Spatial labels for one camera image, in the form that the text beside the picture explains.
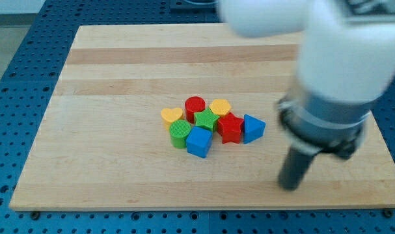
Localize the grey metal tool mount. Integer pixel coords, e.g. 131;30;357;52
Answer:
277;79;374;160

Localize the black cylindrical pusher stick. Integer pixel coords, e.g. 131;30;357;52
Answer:
278;146;316;191

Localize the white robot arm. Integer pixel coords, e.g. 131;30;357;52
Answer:
217;0;395;190

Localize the blue triangle block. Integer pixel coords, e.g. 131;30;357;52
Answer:
243;114;266;144

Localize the red star block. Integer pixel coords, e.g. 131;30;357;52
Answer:
217;112;244;144

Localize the green star block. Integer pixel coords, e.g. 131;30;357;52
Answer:
194;108;220;132

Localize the yellow hexagon block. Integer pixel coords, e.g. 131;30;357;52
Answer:
209;99;232;117

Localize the blue cube block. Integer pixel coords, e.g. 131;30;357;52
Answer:
186;127;213;158

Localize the red cylinder block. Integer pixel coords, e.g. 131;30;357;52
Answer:
184;96;206;124

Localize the green cylinder block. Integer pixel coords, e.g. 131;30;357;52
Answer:
169;120;191;149

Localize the yellow heart block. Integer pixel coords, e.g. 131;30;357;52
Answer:
160;107;184;130

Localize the wooden board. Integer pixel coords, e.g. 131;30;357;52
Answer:
9;23;395;211

